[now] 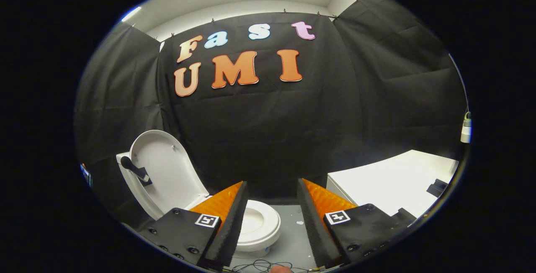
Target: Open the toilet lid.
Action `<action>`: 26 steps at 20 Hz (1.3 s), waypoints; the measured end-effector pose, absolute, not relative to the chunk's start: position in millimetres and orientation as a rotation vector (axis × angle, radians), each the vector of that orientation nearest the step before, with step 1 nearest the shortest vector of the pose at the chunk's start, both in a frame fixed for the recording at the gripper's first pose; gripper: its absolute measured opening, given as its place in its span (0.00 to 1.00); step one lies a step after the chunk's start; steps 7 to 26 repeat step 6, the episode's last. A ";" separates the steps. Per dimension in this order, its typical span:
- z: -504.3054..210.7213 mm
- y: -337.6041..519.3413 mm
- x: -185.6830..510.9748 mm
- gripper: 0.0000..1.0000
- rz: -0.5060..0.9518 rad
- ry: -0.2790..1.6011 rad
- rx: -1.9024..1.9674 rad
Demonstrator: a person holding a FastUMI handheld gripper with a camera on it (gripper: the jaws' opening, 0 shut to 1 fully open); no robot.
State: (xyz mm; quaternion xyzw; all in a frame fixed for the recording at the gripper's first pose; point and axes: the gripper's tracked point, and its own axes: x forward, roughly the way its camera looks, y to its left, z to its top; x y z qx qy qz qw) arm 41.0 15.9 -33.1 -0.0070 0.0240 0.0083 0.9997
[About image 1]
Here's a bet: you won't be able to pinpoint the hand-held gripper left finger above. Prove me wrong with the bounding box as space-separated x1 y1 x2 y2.
138 181 248 270

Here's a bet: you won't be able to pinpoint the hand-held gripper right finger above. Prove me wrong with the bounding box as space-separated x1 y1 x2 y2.
296 178 417 268

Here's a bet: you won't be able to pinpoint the white toilet lid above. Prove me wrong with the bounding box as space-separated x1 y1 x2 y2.
129 130 210 220

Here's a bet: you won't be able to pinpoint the white ceramic toilet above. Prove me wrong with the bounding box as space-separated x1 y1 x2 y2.
116 152 282 260

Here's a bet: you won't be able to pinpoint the white toilet seat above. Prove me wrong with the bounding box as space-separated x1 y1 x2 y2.
240 200 282 247

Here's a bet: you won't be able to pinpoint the white panelled cabinet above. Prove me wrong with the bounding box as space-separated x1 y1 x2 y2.
327 149 460 218

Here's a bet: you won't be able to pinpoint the black backdrop cloth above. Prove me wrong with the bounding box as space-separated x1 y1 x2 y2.
75 0 467 227

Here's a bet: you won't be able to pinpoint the small black flat object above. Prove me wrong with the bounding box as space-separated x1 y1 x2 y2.
426 178 448 198

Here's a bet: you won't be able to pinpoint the small blue object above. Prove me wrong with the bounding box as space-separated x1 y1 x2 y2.
80 163 93 188

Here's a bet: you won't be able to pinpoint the white hanging adapter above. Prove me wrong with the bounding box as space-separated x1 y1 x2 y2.
460 112 473 144

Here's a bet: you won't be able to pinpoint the ceiling light strip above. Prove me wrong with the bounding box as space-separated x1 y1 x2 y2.
121 6 143 23

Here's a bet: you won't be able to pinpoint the tangled black cables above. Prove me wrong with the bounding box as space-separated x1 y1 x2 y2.
230 260 323 273

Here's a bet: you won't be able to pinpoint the black lid handle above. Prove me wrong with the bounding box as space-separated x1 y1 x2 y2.
120 156 152 187

